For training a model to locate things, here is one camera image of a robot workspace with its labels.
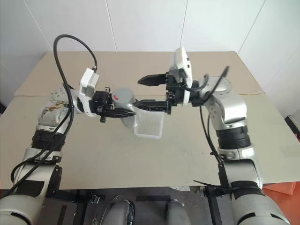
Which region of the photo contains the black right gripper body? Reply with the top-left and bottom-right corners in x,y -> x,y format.
165,67 -> 186,115

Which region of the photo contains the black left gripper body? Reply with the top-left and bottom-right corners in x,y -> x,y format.
91,90 -> 116,123

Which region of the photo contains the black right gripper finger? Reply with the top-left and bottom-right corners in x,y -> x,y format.
134,99 -> 169,113
137,73 -> 168,87

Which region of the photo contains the clear plastic jar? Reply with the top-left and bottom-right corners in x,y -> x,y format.
120,106 -> 139,129

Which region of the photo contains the grey cylindrical can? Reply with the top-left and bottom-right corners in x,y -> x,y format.
112,87 -> 138,113

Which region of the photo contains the translucent white plastic box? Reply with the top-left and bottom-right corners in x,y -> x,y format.
134,110 -> 165,140

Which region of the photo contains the grey rounded shape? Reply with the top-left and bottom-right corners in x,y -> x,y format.
108,195 -> 136,225
165,199 -> 188,225

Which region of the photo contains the orange plastic sheet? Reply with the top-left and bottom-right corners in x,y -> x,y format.
262,180 -> 300,195

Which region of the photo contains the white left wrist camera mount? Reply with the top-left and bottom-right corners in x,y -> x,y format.
78,67 -> 101,117

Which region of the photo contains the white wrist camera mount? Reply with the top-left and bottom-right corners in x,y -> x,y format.
78,67 -> 101,117
172,46 -> 194,106

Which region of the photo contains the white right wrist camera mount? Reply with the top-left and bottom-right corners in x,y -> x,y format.
172,46 -> 194,106

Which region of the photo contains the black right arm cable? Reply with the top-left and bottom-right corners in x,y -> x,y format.
182,66 -> 232,188

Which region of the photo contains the black cable tie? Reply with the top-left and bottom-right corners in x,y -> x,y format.
193,180 -> 235,191

